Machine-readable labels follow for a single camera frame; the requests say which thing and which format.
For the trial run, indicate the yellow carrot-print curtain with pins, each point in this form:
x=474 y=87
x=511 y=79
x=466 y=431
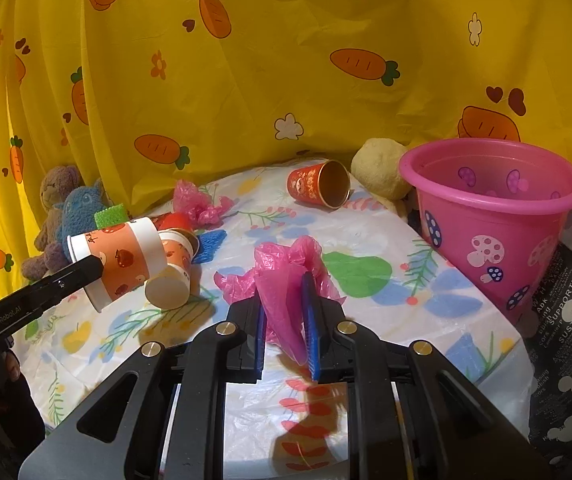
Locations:
x=266 y=85

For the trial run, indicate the small apple-print paper cup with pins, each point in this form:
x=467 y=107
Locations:
x=168 y=285

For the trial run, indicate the blue plush toy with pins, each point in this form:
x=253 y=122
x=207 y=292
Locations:
x=81 y=212

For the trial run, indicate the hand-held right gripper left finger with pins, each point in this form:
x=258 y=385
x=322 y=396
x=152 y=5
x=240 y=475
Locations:
x=261 y=341

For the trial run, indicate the person's left hand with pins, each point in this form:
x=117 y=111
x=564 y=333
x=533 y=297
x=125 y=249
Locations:
x=10 y=367

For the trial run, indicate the cream plush toy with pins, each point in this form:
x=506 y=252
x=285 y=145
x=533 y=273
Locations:
x=380 y=172

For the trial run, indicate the red paper cup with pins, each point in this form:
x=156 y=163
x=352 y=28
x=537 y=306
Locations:
x=306 y=185

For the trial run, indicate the brown teddy bear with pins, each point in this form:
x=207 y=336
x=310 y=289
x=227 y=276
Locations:
x=52 y=195

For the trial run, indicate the floral plastic tablecloth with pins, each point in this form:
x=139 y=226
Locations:
x=390 y=350

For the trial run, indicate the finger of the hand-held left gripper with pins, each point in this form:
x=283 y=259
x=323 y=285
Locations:
x=73 y=275

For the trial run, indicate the black printed bag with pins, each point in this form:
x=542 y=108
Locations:
x=570 y=360

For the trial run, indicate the orange apple-print paper cup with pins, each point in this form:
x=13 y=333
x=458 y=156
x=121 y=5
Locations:
x=121 y=260

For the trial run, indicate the green sponge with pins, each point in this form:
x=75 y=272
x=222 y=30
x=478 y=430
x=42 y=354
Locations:
x=111 y=215

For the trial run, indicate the pink plastic bag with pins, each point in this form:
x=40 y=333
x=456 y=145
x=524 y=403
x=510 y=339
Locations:
x=281 y=300
x=198 y=202

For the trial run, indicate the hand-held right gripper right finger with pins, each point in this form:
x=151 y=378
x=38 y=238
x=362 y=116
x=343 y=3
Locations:
x=311 y=332

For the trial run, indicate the blue mesh scrap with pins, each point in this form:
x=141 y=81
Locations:
x=211 y=246

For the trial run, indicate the red wrapper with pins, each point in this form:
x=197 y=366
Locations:
x=173 y=221

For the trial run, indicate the pink mushroom-print bucket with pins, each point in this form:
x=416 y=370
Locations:
x=490 y=240

